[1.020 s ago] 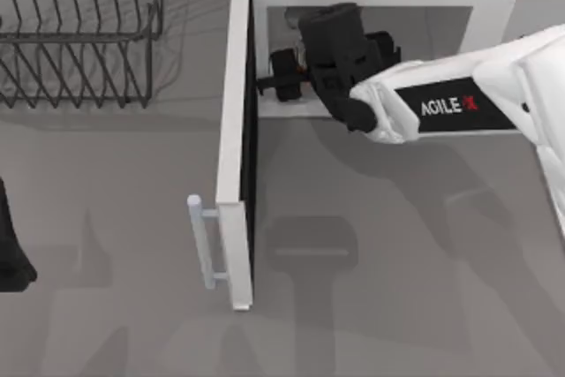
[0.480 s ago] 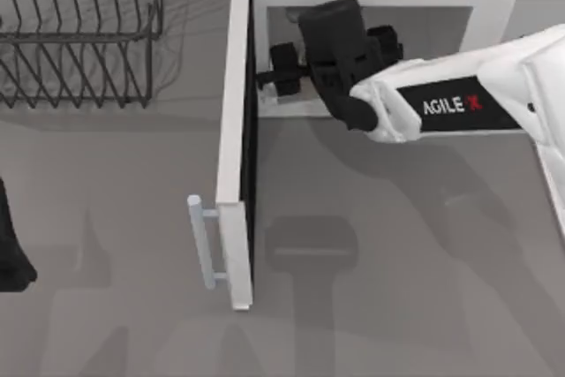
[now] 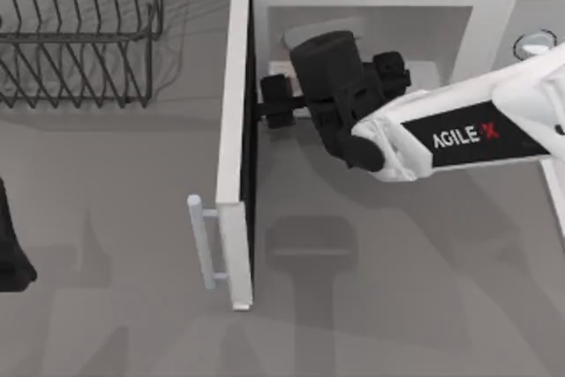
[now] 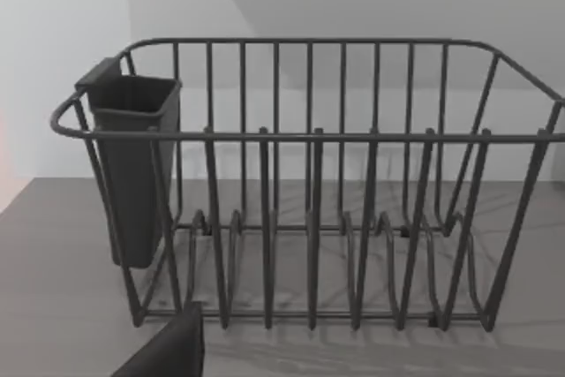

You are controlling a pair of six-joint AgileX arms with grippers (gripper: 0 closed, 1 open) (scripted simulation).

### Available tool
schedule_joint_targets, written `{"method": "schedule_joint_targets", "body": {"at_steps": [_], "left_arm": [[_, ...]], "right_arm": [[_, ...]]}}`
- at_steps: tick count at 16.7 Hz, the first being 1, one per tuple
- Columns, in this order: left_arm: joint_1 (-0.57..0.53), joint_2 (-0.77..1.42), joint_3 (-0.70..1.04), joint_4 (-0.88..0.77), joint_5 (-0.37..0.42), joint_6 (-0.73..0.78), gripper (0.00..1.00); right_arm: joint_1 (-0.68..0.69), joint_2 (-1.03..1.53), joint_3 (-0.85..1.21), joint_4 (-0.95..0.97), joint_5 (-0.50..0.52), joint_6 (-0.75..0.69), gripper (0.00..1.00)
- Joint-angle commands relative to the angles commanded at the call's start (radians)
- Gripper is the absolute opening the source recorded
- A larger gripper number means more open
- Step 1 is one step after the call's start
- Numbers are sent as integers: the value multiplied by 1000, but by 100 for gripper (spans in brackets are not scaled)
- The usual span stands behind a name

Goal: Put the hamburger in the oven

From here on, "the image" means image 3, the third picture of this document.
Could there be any round microwave knob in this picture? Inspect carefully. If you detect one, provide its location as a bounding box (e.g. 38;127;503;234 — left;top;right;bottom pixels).
513;28;558;61

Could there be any pale metal door handle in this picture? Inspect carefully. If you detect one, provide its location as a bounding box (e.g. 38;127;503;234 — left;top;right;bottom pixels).
186;193;229;291

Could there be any white microwave door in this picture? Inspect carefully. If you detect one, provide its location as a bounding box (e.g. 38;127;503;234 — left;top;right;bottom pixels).
215;0;259;312

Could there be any dark wire dish rack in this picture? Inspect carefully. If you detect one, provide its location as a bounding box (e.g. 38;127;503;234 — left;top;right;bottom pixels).
0;0;170;110

